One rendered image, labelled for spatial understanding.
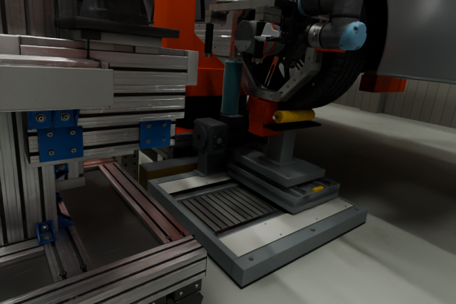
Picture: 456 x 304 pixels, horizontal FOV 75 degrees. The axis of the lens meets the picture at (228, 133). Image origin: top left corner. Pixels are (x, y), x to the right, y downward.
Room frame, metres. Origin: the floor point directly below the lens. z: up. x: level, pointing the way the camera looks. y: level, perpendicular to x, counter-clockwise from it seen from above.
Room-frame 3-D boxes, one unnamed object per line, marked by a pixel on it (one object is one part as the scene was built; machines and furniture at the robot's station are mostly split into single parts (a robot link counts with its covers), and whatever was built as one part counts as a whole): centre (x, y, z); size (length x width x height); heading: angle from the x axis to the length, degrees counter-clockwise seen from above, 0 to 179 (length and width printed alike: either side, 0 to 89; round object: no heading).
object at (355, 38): (0.91, -0.30, 0.85); 0.11 x 0.08 x 0.09; 39
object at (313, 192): (1.54, -0.31, 0.13); 0.50 x 0.36 x 0.10; 39
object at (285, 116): (1.42, -0.32, 0.51); 0.29 x 0.06 x 0.06; 129
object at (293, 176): (1.56, -0.29, 0.32); 0.40 x 0.30 x 0.28; 39
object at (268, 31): (1.07, -0.10, 0.85); 0.09 x 0.03 x 0.06; 70
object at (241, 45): (1.41, -0.11, 0.85); 0.21 x 0.14 x 0.14; 129
